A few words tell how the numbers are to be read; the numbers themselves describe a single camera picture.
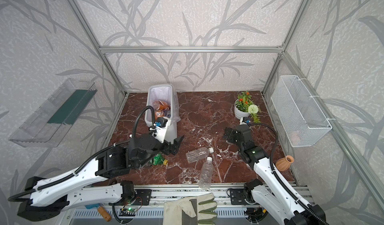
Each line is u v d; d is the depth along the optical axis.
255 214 0.74
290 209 0.40
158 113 0.83
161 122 0.50
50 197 0.40
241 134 0.59
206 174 0.76
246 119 0.71
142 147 0.42
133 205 0.72
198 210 0.70
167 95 0.94
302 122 0.62
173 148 0.56
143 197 0.74
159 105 0.85
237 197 0.74
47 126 0.64
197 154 0.83
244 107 0.97
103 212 0.68
